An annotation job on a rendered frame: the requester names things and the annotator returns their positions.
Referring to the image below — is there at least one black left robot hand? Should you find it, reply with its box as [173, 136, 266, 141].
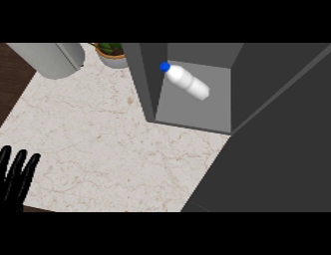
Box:
[0, 144, 43, 213]

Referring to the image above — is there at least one dark grey cabinet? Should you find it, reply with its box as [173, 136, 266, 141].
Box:
[121, 43, 245, 135]

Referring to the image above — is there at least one white water bottle blue cap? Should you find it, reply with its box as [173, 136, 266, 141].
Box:
[160, 61, 211, 102]

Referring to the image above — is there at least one dark grey cabinet door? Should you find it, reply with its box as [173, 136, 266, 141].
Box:
[179, 43, 331, 213]

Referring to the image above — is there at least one grey cylindrical appliance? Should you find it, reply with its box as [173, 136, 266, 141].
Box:
[6, 43, 87, 81]

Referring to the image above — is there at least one potted green plant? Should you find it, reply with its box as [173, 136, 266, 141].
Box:
[92, 43, 130, 70]

